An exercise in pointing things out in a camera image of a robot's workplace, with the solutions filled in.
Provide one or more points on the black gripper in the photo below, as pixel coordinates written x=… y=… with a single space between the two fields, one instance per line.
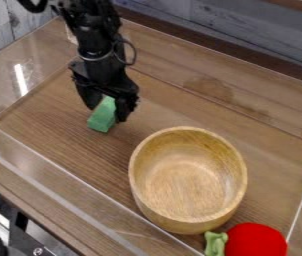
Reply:
x=105 y=78

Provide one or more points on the small green toy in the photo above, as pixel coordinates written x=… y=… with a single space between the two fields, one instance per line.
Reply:
x=216 y=243

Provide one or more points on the green rectangular block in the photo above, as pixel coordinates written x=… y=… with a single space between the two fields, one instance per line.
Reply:
x=102 y=118

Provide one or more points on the clear acrylic tray wall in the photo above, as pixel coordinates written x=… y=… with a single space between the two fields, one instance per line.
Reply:
x=96 y=225

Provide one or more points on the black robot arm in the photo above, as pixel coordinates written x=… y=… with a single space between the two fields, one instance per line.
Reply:
x=106 y=53

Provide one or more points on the brown wooden bowl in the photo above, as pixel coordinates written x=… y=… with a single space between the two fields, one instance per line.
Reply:
x=188 y=176

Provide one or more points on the red plush ball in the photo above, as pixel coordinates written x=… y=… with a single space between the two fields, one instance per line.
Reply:
x=252 y=239

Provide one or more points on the black table frame bracket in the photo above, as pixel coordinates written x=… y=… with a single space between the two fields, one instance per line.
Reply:
x=17 y=242

